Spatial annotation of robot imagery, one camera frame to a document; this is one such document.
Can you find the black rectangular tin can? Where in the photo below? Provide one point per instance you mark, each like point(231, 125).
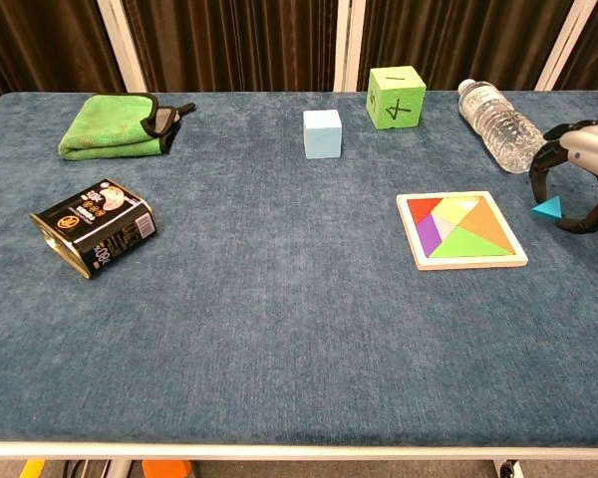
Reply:
point(94, 224)

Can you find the purple parallelogram tangram piece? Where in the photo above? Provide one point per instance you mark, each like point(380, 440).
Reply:
point(428, 236)

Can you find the yellow tangram piece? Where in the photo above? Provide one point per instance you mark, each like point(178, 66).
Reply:
point(453, 210)

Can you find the folded green microfibre cloth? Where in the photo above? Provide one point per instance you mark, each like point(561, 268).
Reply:
point(109, 124)

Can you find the clear plastic water bottle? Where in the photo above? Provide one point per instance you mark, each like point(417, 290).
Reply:
point(503, 127)

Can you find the green foam number cube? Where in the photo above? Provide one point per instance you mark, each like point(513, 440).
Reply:
point(396, 102)

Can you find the wooden tangram puzzle tray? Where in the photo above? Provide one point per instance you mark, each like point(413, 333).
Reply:
point(408, 234)

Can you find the white partition post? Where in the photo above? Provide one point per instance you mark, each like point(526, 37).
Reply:
point(124, 45)
point(563, 45)
point(348, 45)

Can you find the cyan triangle puzzle piece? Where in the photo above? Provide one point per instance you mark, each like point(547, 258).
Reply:
point(550, 209)

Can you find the yellow block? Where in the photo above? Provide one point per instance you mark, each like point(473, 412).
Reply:
point(443, 228)

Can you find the red triangle tangram piece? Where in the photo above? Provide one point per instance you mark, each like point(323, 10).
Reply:
point(421, 206)

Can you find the orange triangle tangram piece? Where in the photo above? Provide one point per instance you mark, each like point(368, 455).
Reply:
point(491, 229)

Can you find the blue felt table mat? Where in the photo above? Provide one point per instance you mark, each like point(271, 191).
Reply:
point(279, 323)

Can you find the green triangle tangram piece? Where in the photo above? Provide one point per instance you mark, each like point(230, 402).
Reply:
point(466, 245)

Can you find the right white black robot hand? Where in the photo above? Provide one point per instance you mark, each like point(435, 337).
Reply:
point(593, 144)

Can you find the light blue foam cube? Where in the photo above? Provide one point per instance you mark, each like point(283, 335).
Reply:
point(322, 134)

